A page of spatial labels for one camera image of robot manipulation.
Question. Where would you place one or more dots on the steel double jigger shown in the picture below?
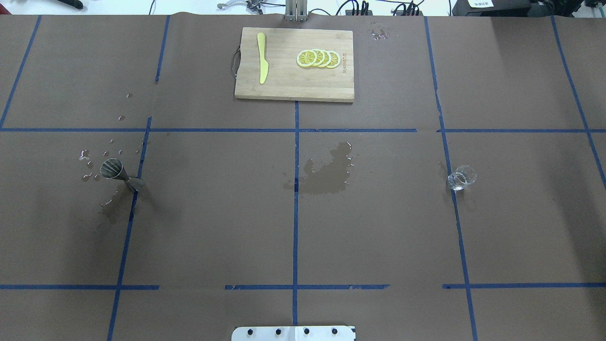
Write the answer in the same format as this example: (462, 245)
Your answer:
(113, 168)

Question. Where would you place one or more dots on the aluminium frame post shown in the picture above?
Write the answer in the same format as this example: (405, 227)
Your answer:
(296, 11)

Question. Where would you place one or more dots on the clear glass cup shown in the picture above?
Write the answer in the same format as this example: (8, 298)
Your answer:
(461, 178)

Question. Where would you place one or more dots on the front lemon slice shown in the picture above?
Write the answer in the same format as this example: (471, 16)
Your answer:
(306, 58)

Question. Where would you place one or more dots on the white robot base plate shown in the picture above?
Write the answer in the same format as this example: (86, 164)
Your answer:
(295, 333)

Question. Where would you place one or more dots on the lemon slice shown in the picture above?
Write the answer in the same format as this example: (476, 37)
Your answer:
(306, 58)
(320, 57)
(334, 59)
(327, 59)

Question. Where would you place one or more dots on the yellow plastic knife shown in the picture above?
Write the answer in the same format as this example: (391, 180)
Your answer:
(263, 63)

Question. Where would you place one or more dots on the bamboo cutting board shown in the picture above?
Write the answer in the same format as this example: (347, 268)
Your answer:
(286, 80)

